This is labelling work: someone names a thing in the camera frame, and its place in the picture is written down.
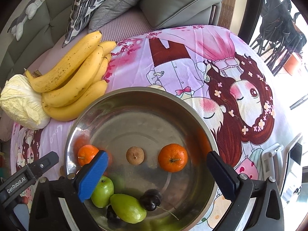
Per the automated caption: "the round green jujube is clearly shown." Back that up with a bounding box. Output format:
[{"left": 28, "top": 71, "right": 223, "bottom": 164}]
[{"left": 91, "top": 176, "right": 114, "bottom": 208}]

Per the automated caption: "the orange tangerine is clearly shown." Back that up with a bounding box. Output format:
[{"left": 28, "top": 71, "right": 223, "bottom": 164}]
[
  {"left": 158, "top": 143, "right": 188, "bottom": 173},
  {"left": 77, "top": 144, "right": 99, "bottom": 166}
]

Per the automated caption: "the elongated green jujube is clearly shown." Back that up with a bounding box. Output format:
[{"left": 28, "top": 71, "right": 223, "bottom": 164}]
[{"left": 110, "top": 193, "right": 147, "bottom": 224}]

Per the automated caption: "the brown longan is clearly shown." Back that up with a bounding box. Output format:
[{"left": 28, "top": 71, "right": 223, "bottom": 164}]
[
  {"left": 126, "top": 146, "right": 145, "bottom": 165},
  {"left": 59, "top": 165, "right": 66, "bottom": 177}
]

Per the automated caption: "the dark cherry with stem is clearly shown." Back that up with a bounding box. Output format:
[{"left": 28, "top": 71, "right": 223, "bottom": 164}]
[{"left": 139, "top": 189, "right": 180, "bottom": 221}]

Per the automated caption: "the napa cabbage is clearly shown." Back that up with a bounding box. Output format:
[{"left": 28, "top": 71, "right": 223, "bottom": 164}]
[{"left": 1, "top": 74, "right": 50, "bottom": 130}]

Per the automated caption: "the bottom yellow banana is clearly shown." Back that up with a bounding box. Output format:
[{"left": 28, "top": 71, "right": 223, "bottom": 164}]
[{"left": 42, "top": 80, "right": 108, "bottom": 121}]

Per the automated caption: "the yellow banana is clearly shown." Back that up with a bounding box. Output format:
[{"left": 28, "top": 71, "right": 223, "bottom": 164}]
[
  {"left": 42, "top": 46, "right": 104, "bottom": 107},
  {"left": 42, "top": 80, "right": 108, "bottom": 121}
]

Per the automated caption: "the middle yellow banana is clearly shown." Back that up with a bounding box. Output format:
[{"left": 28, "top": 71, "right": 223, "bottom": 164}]
[{"left": 42, "top": 46, "right": 104, "bottom": 107}]

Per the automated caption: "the stainless steel round basin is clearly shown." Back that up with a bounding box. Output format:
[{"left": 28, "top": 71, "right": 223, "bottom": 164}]
[{"left": 64, "top": 88, "right": 218, "bottom": 230}]

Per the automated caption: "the top spotted banana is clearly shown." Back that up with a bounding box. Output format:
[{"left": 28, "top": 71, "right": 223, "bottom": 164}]
[{"left": 25, "top": 31, "right": 102, "bottom": 93}]

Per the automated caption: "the grey sofa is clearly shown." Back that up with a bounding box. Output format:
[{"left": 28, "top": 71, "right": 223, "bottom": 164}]
[{"left": 0, "top": 0, "right": 229, "bottom": 87}]

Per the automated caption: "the grey white plush toy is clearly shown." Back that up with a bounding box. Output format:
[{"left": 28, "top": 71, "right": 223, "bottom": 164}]
[{"left": 7, "top": 0, "right": 43, "bottom": 41}]

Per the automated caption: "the hidden rear banana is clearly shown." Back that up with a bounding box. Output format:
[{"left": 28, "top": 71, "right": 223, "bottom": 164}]
[{"left": 92, "top": 41, "right": 116, "bottom": 84}]

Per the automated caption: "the black folding chair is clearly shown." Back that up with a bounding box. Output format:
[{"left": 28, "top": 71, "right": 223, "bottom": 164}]
[{"left": 250, "top": 0, "right": 307, "bottom": 76}]

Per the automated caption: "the black white patterned cushion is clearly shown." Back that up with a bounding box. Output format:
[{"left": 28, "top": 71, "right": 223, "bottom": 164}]
[{"left": 62, "top": 0, "right": 105, "bottom": 47}]

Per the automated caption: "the grey fabric cushion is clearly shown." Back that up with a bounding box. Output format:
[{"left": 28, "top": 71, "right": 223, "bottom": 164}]
[{"left": 88, "top": 0, "right": 140, "bottom": 33}]

